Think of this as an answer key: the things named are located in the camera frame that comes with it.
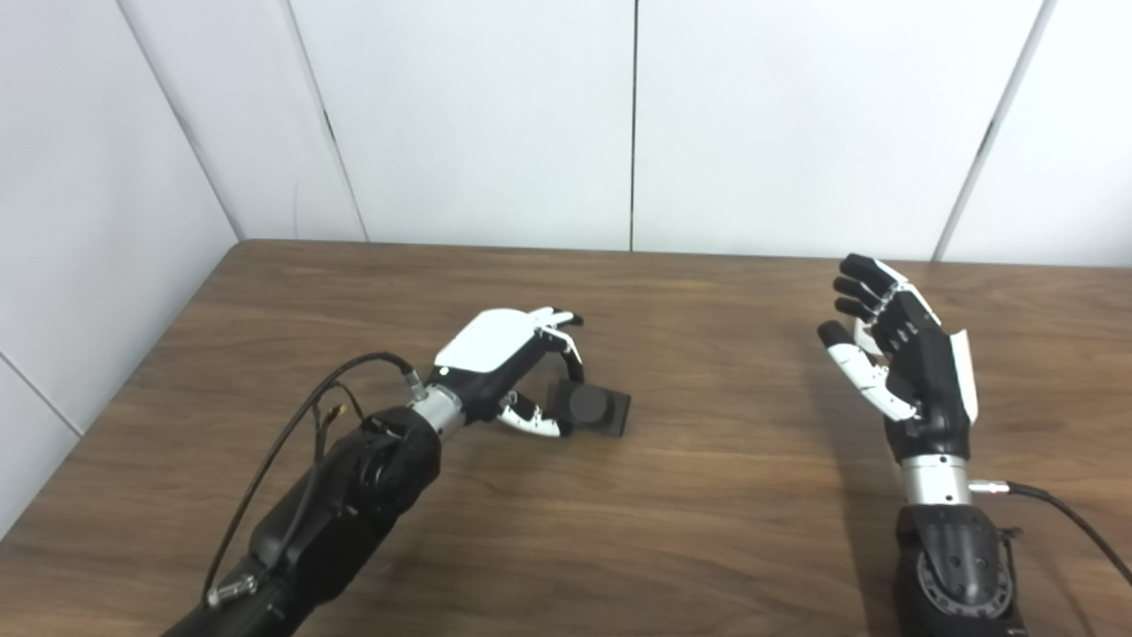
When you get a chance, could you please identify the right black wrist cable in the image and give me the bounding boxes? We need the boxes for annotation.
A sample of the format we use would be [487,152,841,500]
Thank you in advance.
[968,480,1132,590]

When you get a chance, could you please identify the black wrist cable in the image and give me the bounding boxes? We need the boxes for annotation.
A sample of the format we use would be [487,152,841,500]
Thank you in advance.
[202,352,427,608]
[968,480,1132,590]

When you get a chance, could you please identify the left thin wrist wires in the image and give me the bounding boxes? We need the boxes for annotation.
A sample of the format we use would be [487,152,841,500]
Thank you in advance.
[310,380,365,463]

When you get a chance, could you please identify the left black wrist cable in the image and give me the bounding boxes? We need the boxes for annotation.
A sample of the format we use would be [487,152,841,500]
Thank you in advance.
[202,352,427,608]

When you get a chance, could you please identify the black peg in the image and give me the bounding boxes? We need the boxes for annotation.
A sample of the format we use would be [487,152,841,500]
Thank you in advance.
[548,379,632,438]

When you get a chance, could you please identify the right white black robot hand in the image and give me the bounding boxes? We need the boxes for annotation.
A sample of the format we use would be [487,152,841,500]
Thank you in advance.
[817,253,980,463]

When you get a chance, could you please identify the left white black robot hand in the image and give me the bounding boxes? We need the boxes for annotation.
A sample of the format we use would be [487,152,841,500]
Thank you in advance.
[427,307,585,439]

